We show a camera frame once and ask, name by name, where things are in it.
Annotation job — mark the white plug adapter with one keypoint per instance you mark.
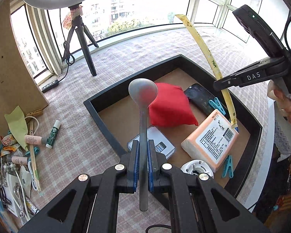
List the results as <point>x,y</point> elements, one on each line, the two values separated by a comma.
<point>196,167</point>

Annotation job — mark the red white snack sachet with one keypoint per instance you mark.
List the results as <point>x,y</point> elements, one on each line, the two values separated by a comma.
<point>8,140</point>

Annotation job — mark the white paper box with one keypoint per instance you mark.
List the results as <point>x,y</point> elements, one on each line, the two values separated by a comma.
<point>11,182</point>

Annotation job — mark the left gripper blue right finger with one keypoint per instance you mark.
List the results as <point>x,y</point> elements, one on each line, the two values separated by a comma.
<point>153,166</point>

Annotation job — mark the small pink bottle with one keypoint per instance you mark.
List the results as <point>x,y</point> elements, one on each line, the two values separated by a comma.
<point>19,160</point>

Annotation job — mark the pink cosmetic tube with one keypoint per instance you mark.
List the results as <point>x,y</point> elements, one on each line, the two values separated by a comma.
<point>35,140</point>

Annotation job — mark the right hand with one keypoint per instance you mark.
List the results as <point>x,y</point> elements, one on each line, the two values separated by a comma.
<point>283,102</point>

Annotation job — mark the silver carabiner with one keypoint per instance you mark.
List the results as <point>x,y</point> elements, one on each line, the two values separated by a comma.
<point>17,192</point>

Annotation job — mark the yellow green cleaning cloth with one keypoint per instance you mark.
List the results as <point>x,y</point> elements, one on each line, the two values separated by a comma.
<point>18,126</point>

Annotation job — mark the black storage tray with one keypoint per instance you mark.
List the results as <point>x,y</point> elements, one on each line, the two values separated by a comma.
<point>117,116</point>

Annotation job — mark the white tin box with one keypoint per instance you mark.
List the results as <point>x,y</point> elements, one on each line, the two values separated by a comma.
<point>161,143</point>

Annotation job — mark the black tripod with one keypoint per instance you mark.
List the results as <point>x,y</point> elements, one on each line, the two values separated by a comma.
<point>81,29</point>

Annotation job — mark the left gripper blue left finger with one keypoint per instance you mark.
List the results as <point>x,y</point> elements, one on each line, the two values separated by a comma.
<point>133,168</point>

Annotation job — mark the yellow tea stick packet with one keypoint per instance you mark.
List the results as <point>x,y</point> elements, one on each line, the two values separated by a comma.
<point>213,64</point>

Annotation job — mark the red bean bag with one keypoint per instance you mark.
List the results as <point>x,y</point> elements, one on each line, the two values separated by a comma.
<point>171,107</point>

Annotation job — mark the teal clothes peg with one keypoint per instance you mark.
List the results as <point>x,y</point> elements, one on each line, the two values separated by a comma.
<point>216,104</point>
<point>228,167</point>

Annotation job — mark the grey metal spoon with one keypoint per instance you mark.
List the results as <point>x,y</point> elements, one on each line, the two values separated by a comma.
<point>143,92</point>

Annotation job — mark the orange tissue pack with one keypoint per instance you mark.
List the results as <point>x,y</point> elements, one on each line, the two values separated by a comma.
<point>212,141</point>

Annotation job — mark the black foil packet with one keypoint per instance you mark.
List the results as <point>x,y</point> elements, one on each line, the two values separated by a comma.
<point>200,97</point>

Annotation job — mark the green white lip balm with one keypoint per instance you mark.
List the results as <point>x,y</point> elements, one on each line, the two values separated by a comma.
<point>53,134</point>

